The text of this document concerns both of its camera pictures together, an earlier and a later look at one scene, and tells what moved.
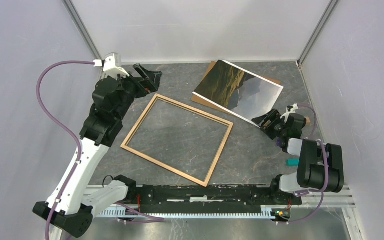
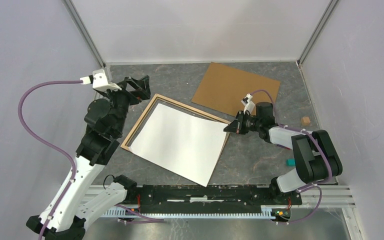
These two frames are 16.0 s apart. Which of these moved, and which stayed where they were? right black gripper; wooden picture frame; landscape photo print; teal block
Moved: right black gripper; landscape photo print
Stayed: wooden picture frame; teal block
